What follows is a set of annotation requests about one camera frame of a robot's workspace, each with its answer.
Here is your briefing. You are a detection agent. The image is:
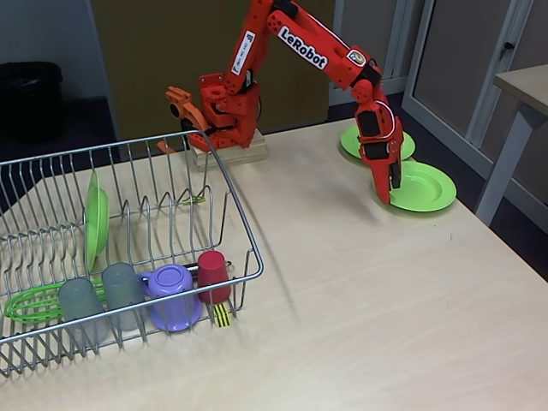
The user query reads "grey office cabinet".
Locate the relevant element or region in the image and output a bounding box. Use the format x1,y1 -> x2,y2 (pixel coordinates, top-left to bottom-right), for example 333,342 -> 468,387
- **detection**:
329,0 -> 548,202

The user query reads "purple plastic mug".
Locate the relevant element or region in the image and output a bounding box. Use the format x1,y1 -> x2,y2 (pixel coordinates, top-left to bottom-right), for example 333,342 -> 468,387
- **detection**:
136,264 -> 204,332

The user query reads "beige side table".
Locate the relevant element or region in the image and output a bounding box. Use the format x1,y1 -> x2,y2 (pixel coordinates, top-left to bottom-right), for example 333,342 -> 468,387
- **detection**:
474,63 -> 548,226

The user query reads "black trash bin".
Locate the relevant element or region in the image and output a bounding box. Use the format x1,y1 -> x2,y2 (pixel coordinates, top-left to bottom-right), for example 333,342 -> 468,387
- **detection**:
0,62 -> 64,142

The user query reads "red plastic cup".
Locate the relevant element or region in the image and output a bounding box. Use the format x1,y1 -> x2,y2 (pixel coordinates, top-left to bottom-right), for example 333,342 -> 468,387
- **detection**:
196,250 -> 233,306

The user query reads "wooden base block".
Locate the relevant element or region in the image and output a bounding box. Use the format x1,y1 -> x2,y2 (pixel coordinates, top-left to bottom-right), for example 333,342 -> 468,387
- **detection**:
191,128 -> 270,171

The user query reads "green plastic plate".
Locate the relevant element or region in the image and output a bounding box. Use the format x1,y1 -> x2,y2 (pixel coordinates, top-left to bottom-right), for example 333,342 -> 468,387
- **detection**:
384,160 -> 456,213
83,170 -> 111,273
339,123 -> 416,163

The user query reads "metal wire dish rack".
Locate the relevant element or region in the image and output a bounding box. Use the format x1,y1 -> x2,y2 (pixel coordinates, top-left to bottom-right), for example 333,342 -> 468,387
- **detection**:
0,130 -> 265,378

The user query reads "translucent grey plastic cup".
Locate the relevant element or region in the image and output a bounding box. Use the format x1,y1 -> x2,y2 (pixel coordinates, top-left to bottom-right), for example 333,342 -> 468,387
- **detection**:
102,262 -> 147,332
57,277 -> 110,346

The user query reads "green whisk steel handle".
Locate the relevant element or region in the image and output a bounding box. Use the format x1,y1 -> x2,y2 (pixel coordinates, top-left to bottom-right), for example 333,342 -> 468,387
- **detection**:
3,259 -> 235,325

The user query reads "brown cork board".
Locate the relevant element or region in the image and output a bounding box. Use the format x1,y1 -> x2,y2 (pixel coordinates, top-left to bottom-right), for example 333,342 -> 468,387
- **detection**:
92,0 -> 336,138

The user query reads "orange plastic clamp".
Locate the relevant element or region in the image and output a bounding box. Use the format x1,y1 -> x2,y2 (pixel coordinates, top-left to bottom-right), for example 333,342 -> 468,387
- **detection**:
156,85 -> 213,156

